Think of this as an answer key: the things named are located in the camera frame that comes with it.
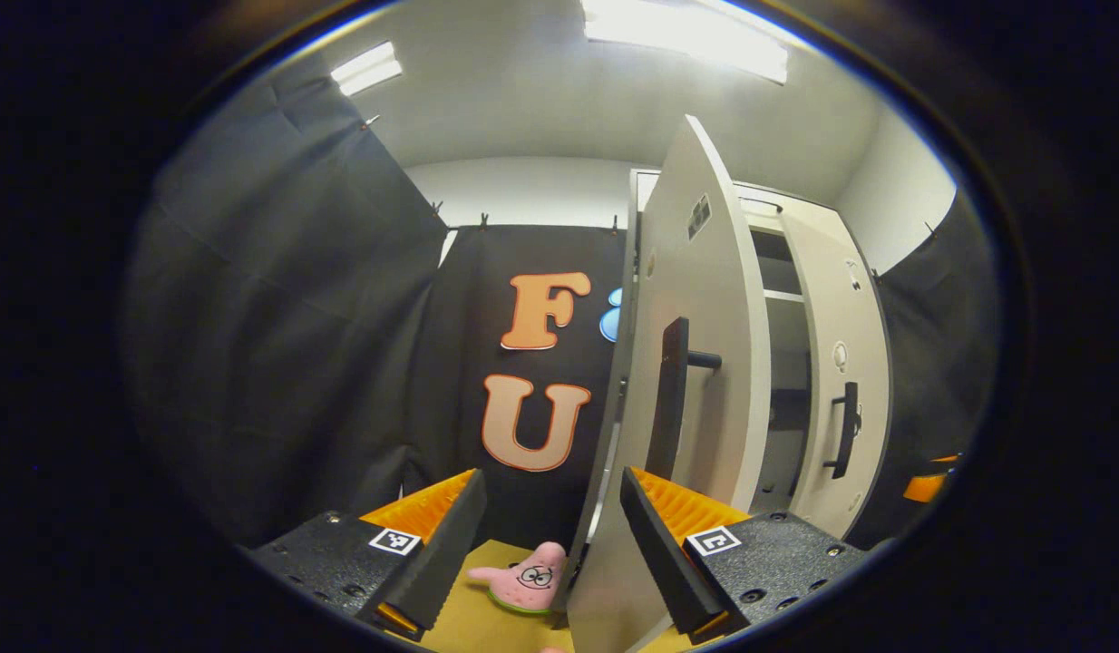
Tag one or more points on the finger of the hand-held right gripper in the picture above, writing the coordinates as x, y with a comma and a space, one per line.
927, 488

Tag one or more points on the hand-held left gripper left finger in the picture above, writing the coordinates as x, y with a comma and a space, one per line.
451, 544

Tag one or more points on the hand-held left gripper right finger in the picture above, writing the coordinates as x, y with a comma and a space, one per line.
655, 544

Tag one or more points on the white cabinet door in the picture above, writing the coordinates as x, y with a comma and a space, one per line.
705, 290
850, 345

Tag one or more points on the pink starfish plush toy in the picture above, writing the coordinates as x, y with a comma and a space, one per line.
528, 580

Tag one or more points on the black backdrop cloth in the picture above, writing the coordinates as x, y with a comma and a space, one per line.
940, 345
278, 317

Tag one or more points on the white upper cabinet shelf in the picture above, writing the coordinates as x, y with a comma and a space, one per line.
784, 296

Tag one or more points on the narrow ceiling light strip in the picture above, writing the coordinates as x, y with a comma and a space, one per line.
367, 68

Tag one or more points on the large ceiling light panel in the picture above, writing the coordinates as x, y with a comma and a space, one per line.
686, 36

